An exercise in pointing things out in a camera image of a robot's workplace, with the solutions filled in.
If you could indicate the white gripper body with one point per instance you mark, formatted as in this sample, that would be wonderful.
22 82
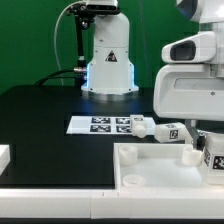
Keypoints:
188 92

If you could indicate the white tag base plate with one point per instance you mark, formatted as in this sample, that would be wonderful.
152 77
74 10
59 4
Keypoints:
99 125

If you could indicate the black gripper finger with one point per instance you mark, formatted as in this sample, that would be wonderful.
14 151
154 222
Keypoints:
197 138

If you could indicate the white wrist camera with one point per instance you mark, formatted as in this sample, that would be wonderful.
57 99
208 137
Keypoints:
198 48

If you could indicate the white obstacle fence rail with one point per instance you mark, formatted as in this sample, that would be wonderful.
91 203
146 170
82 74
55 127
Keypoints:
121 202

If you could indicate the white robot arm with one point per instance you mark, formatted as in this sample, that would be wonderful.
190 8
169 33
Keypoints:
110 74

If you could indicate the white square tabletop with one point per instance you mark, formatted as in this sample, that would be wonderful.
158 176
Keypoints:
162 166

